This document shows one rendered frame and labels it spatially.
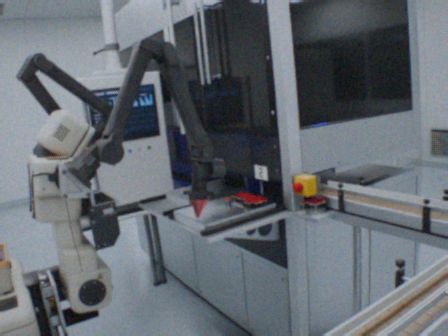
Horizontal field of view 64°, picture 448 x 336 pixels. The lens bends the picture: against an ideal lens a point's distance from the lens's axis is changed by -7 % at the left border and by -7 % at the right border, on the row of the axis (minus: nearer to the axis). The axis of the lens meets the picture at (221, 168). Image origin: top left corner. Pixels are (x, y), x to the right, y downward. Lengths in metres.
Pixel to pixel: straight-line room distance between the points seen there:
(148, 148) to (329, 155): 1.09
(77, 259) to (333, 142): 1.13
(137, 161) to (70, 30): 4.90
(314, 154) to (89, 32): 5.82
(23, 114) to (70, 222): 5.34
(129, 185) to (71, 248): 0.92
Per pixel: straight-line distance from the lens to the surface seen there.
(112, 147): 1.23
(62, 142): 1.36
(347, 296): 2.02
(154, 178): 2.33
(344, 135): 1.76
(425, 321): 0.82
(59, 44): 6.88
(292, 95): 1.53
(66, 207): 1.41
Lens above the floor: 1.38
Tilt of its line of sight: 11 degrees down
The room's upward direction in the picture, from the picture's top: 6 degrees counter-clockwise
